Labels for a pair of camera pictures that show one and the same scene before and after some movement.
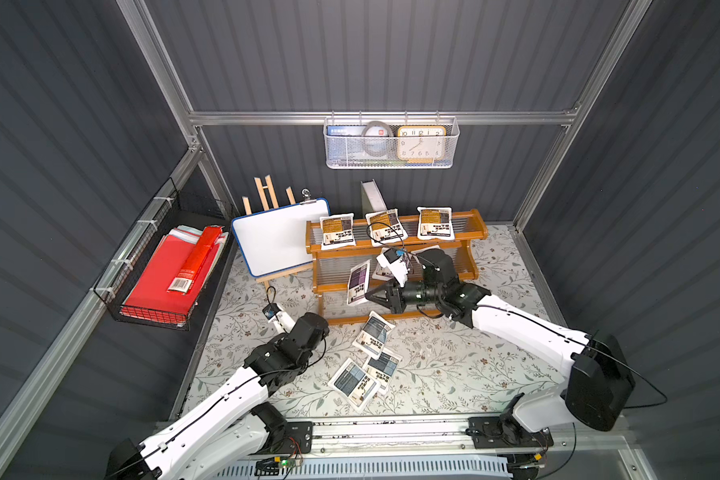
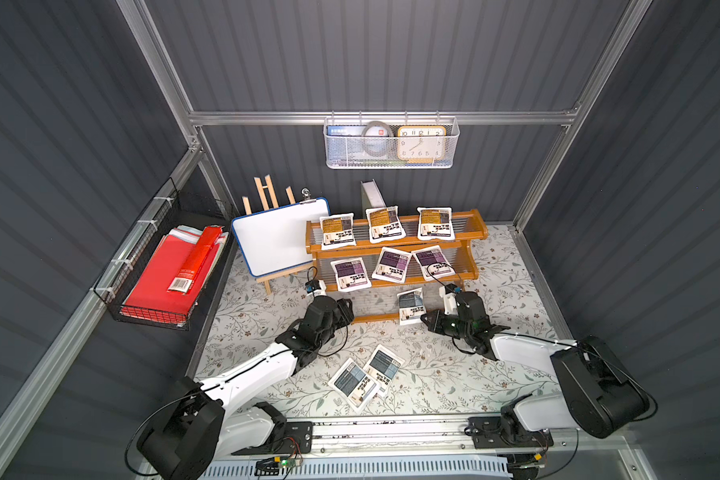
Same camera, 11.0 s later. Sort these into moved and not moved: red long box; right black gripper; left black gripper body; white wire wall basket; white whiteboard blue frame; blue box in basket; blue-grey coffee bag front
Moved: right black gripper; left black gripper body
Not moved: blue-grey coffee bag front; white wire wall basket; white whiteboard blue frame; blue box in basket; red long box
